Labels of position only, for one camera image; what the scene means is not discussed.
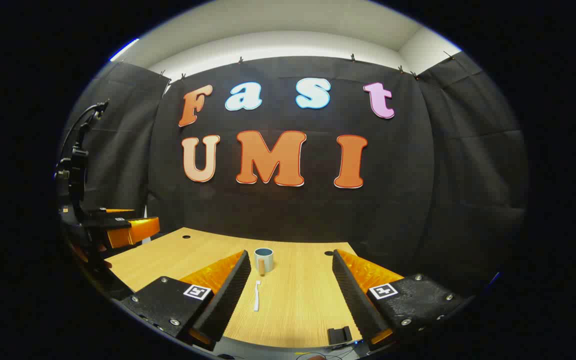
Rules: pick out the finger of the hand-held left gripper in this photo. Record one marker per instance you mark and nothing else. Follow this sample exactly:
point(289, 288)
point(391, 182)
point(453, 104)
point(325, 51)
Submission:
point(115, 212)
point(133, 231)

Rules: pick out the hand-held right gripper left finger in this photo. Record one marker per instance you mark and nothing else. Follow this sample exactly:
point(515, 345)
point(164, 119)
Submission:
point(228, 295)

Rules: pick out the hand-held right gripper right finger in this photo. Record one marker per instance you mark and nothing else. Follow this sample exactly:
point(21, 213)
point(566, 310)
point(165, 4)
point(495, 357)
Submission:
point(353, 295)

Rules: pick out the white toothbrush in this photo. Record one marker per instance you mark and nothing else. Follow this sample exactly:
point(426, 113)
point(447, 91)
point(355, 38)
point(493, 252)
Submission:
point(257, 300)

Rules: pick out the wooden desktop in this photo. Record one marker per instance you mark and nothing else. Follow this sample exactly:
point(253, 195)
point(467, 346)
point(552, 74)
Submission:
point(298, 300)

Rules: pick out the small black block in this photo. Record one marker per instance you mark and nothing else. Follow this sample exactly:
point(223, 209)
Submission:
point(340, 335)

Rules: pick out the black backdrop cloth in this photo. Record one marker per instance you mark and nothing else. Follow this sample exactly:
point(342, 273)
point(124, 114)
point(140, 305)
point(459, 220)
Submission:
point(293, 215)

